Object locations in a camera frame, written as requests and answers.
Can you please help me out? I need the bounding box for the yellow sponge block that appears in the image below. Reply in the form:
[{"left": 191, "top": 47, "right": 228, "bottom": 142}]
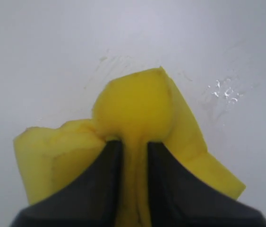
[{"left": 13, "top": 67, "right": 246, "bottom": 227}]

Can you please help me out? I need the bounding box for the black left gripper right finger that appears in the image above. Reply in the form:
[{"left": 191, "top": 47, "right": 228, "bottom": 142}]
[{"left": 147, "top": 142, "right": 266, "bottom": 227}]

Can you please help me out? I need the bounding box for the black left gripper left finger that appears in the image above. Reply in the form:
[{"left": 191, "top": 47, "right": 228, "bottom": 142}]
[{"left": 11, "top": 140, "right": 123, "bottom": 227}]

